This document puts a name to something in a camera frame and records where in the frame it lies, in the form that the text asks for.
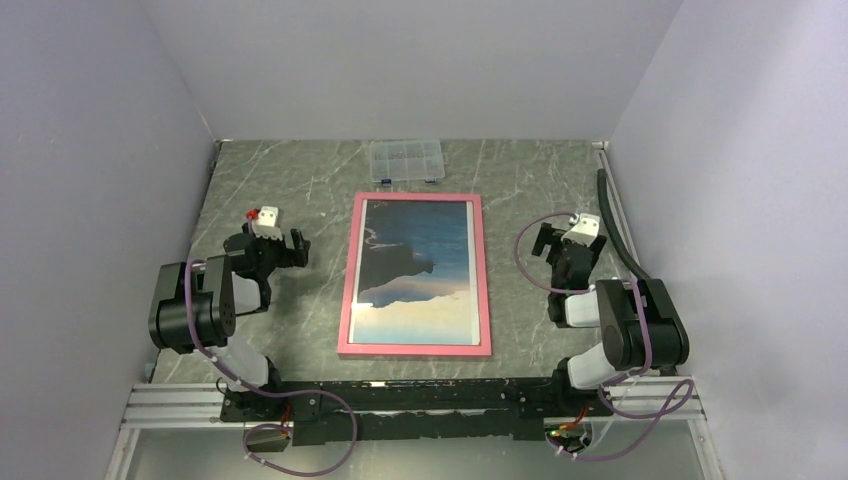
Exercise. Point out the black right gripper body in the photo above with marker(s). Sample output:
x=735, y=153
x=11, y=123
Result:
x=553, y=259

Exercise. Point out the pink wooden picture frame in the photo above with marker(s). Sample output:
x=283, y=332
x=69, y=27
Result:
x=348, y=291

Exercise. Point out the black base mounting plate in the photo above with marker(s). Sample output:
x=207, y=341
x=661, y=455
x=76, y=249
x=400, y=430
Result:
x=520, y=408

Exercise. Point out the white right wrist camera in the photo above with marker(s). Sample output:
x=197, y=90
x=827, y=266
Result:
x=584, y=229

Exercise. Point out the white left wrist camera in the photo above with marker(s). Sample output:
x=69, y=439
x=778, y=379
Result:
x=264, y=223

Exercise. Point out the aluminium rail frame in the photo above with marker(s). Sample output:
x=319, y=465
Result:
x=172, y=429

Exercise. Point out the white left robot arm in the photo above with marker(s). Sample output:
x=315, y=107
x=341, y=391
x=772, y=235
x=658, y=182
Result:
x=195, y=306

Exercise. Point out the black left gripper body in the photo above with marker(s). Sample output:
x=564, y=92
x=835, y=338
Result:
x=272, y=252

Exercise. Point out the seascape photo print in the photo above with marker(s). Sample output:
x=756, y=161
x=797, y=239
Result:
x=414, y=272

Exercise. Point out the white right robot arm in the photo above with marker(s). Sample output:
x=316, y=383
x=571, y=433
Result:
x=640, y=328

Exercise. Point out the clear plastic compartment box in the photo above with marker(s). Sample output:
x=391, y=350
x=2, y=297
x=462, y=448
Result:
x=406, y=160

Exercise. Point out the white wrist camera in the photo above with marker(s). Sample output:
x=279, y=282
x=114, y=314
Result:
x=264, y=223
x=584, y=229

